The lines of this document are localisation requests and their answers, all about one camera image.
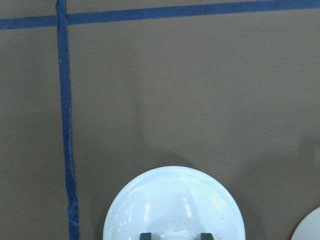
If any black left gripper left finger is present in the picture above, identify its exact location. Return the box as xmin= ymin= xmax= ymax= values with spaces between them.
xmin=139 ymin=232 xmax=152 ymax=240

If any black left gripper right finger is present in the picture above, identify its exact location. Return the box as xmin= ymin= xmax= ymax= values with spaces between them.
xmin=200 ymin=232 xmax=214 ymax=240

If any white round lid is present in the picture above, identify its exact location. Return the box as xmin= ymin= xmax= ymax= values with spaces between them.
xmin=102 ymin=166 xmax=246 ymax=240

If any white enamel cup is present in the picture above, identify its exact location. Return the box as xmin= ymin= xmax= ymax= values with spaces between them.
xmin=291 ymin=207 xmax=320 ymax=240

